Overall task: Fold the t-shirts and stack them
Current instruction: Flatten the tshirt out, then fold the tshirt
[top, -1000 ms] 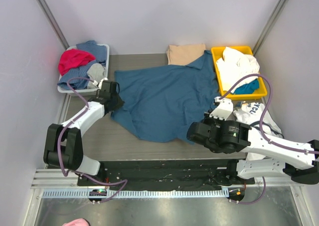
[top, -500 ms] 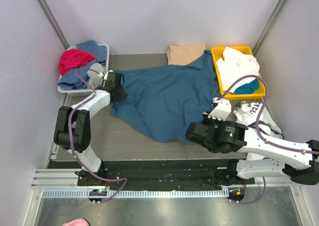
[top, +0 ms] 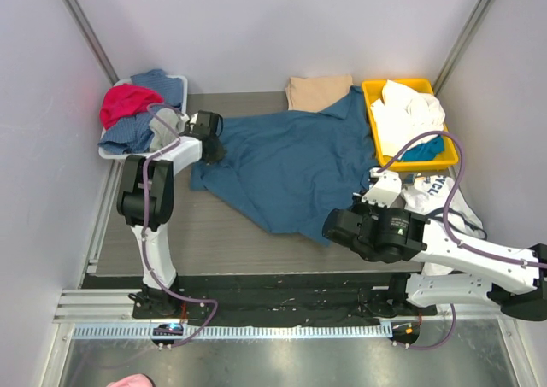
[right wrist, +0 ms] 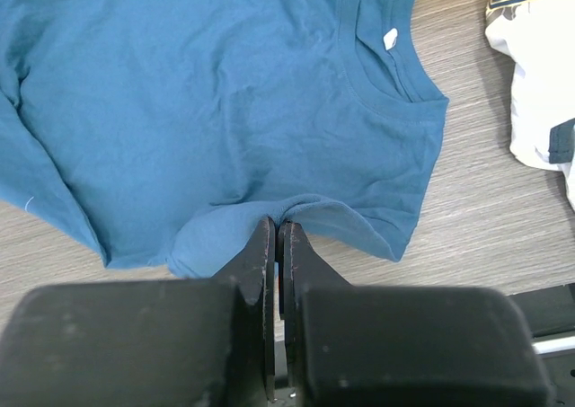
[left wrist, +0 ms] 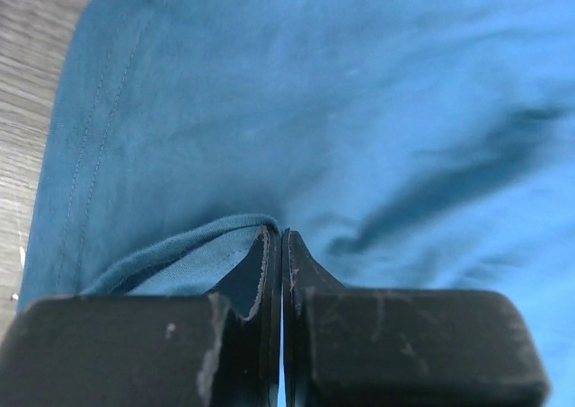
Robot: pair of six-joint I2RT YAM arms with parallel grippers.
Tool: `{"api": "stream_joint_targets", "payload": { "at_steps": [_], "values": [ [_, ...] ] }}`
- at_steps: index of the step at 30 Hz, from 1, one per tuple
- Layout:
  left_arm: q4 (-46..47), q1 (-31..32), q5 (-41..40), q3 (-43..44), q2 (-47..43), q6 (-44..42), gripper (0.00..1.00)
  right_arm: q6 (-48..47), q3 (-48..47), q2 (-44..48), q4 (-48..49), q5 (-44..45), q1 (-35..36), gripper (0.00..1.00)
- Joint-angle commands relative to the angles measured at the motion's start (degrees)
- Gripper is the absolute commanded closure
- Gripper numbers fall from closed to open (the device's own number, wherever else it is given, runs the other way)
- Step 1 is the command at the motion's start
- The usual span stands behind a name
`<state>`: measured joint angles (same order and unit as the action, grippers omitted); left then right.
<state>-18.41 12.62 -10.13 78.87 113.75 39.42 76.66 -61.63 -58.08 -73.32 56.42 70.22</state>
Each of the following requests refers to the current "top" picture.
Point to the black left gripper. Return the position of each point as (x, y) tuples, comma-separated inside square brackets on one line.
[(214, 150)]

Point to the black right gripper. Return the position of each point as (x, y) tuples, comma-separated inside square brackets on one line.
[(335, 226)]

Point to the dark blue t-shirt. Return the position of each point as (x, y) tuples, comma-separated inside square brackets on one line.
[(287, 171)]

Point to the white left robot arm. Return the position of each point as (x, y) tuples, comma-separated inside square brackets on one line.
[(145, 199)]

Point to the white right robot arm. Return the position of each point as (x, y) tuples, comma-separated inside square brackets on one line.
[(512, 279)]

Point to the grey plastic bin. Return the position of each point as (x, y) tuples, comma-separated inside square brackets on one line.
[(132, 134)]

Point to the grey garment in bin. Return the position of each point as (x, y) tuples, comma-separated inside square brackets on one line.
[(166, 125)]

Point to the white printed t-shirt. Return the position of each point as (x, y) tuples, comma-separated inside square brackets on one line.
[(427, 196)]

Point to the blue checked shirt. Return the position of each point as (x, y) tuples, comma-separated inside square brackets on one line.
[(142, 114)]

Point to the pink red garment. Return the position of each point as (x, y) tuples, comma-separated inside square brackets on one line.
[(126, 100)]

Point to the teal garment in tray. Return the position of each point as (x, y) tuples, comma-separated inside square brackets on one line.
[(424, 152)]

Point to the folded beige t-shirt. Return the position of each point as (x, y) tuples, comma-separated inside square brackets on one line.
[(315, 94)]

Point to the white t-shirt in tray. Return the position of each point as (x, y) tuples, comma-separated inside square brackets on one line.
[(402, 113)]

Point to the pink object at bottom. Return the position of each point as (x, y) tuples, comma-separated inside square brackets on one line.
[(135, 380)]

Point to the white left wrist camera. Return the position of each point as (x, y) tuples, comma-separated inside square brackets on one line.
[(189, 121)]

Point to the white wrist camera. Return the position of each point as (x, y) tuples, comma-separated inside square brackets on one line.
[(384, 188), (189, 121)]

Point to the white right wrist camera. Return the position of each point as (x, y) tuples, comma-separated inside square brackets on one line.
[(384, 188)]

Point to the slotted cable duct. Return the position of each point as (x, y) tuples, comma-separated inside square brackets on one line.
[(170, 331)]

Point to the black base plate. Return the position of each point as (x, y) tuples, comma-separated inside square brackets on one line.
[(264, 300)]

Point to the left aluminium frame post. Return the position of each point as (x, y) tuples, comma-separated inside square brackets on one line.
[(86, 30)]

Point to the aluminium frame post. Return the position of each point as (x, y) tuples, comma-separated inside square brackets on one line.
[(463, 40), (86, 30)]

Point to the aluminium rail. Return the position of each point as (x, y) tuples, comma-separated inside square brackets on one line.
[(90, 305)]

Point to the right aluminium frame post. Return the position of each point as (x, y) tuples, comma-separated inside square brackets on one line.
[(463, 40)]

